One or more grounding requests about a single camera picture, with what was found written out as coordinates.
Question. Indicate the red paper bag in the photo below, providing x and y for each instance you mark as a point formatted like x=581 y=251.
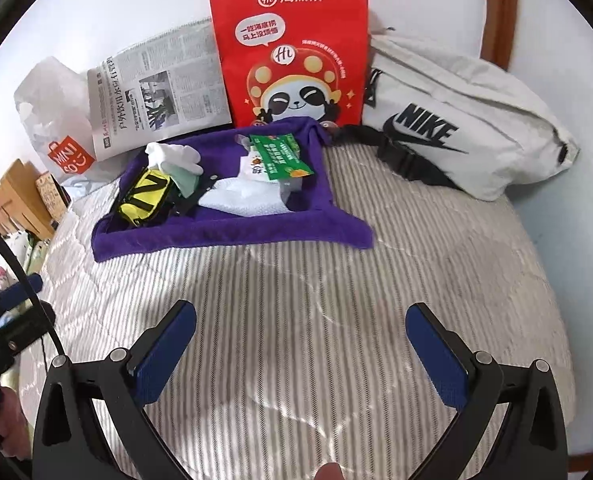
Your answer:
x=296 y=50

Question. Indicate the mint green cloth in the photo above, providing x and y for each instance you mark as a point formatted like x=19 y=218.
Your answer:
x=186 y=182

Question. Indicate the striped quilt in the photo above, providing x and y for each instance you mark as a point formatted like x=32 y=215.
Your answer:
x=301 y=300

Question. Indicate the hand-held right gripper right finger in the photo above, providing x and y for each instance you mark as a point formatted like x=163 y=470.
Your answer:
x=436 y=360

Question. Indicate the white paper towel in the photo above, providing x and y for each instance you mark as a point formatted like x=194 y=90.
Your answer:
x=241 y=200

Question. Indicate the white sling bag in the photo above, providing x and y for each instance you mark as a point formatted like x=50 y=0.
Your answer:
x=476 y=125

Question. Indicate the wooden door frame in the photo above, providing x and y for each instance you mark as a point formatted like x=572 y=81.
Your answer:
x=498 y=10

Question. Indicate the wooden bedside furniture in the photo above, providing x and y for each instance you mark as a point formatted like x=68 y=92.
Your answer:
x=11 y=200

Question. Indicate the purple towel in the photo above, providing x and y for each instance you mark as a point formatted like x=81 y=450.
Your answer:
x=226 y=235

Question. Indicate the white packet with red print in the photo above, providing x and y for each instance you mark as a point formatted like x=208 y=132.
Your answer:
x=254 y=170

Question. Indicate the green sachet packet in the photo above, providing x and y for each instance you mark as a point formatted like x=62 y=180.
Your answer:
x=281 y=157

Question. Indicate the white plastic shopping bag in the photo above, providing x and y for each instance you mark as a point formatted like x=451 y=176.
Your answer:
x=51 y=110

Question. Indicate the folded newspaper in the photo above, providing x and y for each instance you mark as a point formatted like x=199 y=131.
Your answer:
x=166 y=85

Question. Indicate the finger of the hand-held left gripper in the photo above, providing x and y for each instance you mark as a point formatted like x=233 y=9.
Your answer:
x=24 y=287

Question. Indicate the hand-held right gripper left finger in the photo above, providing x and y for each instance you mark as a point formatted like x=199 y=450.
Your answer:
x=164 y=355

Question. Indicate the white floral pillow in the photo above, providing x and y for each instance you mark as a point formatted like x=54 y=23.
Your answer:
x=24 y=250

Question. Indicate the person's left hand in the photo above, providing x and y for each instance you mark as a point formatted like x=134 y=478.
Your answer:
x=9 y=420

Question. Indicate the white glove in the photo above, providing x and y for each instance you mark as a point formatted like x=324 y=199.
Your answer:
x=171 y=157

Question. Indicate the person's right hand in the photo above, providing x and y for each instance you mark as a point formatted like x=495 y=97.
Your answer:
x=329 y=472

